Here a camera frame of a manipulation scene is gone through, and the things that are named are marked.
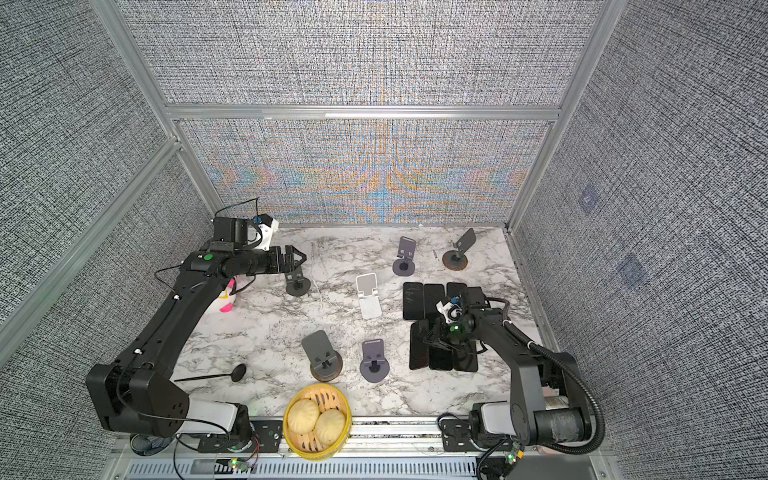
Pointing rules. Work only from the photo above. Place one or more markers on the black ladle spoon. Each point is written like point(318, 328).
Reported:
point(235, 375)

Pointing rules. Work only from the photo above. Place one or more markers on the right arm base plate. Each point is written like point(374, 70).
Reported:
point(456, 435)

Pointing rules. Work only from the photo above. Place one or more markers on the purple round stand back centre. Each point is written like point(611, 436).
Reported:
point(404, 264)

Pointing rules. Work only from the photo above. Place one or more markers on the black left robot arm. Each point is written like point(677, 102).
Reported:
point(134, 393)

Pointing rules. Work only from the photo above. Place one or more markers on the steamed bun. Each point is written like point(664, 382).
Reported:
point(302, 416)
point(330, 427)

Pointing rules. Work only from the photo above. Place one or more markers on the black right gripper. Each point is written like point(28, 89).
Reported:
point(439, 333)

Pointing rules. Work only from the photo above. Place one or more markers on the white folding phone stand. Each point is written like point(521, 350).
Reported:
point(368, 296)

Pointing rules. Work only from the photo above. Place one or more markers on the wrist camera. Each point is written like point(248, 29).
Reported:
point(267, 227)
point(450, 309)

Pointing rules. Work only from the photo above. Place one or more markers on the black phone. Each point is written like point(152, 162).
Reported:
point(440, 359)
point(454, 289)
point(418, 350)
point(413, 301)
point(433, 297)
point(465, 358)

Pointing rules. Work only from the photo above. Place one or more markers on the aluminium front rail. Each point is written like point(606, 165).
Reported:
point(378, 447)

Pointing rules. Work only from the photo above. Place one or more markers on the pink white plush toy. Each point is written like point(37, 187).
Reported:
point(224, 303)

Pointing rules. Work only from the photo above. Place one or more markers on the grey round stand back left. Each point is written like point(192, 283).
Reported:
point(297, 284)

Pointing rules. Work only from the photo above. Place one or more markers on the left steamed bun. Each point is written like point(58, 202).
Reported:
point(302, 416)

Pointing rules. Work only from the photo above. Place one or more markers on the brown round stand back right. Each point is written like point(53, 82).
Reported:
point(456, 259)

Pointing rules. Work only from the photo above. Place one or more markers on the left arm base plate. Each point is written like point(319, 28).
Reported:
point(266, 437)

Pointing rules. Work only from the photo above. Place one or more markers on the purple round stand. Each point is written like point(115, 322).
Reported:
point(404, 264)
point(374, 366)

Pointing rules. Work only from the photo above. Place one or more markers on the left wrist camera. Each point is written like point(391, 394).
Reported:
point(267, 227)

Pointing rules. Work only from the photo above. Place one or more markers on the right steamed bun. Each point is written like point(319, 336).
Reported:
point(330, 427)

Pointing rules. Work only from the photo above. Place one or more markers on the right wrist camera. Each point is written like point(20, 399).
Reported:
point(450, 309)

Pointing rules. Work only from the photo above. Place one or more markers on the yellow bamboo steamer basket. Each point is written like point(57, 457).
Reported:
point(306, 446)

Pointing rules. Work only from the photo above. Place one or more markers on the purple round stand front centre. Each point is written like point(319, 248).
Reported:
point(374, 366)

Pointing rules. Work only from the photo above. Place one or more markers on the dark fluted cup tray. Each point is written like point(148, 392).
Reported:
point(144, 445)

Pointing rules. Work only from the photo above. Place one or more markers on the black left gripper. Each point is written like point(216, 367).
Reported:
point(280, 267)

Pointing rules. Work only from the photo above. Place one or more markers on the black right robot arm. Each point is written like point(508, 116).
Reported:
point(549, 404)

